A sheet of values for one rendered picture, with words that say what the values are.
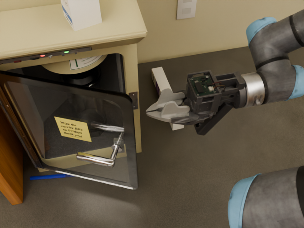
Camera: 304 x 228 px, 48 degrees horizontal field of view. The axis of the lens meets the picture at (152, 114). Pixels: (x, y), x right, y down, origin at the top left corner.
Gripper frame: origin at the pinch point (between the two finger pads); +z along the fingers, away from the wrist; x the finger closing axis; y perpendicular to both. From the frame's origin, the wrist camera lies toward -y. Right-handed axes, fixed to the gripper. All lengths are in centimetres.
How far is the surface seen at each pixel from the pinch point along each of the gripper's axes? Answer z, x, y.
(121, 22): 4.6, -3.1, 23.0
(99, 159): 13.2, 4.5, -7.3
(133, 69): 1.7, -11.3, 3.2
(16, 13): 22.1, -9.8, 22.9
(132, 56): 1.8, -11.3, 7.3
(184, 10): -25, -54, -14
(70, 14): 12.7, -2.6, 26.4
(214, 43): -39, -54, -33
